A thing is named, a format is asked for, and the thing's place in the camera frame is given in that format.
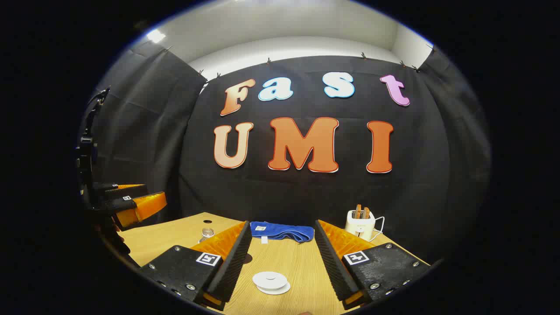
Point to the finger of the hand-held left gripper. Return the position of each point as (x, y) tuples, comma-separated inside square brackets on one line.
[(146, 208), (120, 192)]

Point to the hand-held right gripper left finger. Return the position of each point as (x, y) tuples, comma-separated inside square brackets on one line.
[(234, 267)]

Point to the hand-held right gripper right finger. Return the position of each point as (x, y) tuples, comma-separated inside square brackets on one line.
[(334, 271)]

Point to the dark round coaster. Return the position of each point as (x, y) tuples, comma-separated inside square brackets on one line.
[(247, 259)]

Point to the white teacup lid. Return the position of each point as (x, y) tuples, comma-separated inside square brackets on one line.
[(270, 276)]

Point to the white teacup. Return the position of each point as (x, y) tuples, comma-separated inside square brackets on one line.
[(269, 287)]

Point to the clear water bottle white label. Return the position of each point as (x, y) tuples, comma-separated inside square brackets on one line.
[(207, 233)]

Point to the cream toaster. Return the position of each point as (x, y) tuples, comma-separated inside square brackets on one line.
[(359, 227)]

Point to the white saucer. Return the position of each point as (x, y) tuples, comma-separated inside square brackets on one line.
[(282, 291)]

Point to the blue towel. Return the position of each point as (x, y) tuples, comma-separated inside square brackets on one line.
[(284, 231)]

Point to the brown toast slice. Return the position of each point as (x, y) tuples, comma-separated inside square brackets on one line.
[(366, 213), (358, 211)]

